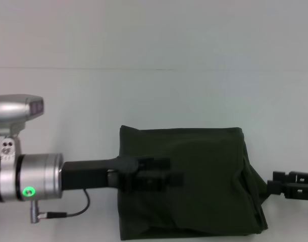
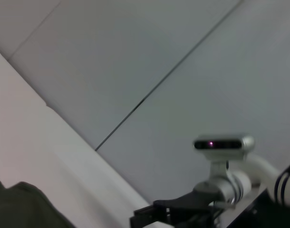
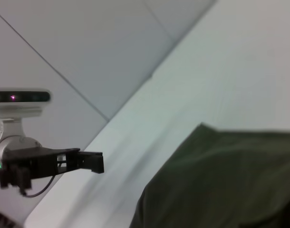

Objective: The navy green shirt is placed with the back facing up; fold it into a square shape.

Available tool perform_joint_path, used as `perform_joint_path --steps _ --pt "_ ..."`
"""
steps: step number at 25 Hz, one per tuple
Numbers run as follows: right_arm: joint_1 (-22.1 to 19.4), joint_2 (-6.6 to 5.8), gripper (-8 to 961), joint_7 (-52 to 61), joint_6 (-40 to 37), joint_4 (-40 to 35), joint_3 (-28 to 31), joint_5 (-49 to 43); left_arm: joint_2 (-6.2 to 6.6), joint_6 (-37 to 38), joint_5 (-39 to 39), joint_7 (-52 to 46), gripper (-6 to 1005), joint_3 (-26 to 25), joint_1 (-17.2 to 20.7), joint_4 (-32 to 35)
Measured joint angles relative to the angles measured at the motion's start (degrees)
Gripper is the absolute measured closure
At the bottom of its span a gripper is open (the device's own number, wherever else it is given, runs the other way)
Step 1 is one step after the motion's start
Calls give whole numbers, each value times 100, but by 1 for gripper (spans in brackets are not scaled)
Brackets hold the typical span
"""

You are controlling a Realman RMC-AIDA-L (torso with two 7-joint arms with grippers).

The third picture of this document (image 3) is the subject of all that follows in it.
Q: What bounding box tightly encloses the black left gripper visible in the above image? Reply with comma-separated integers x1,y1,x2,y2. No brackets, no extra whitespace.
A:
0,147,105,191

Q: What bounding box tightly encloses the dark green t-shirt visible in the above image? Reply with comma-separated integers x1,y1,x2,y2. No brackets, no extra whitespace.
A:
129,122,290,228

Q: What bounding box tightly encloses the dark patterned object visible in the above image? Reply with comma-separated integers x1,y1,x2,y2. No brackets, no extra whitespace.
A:
0,208,20,228

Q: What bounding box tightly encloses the thin left arm cable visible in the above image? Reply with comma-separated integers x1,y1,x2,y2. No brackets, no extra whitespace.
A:
19,175,57,198

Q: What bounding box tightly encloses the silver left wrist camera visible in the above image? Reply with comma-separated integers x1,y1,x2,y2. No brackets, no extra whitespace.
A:
0,87,53,138

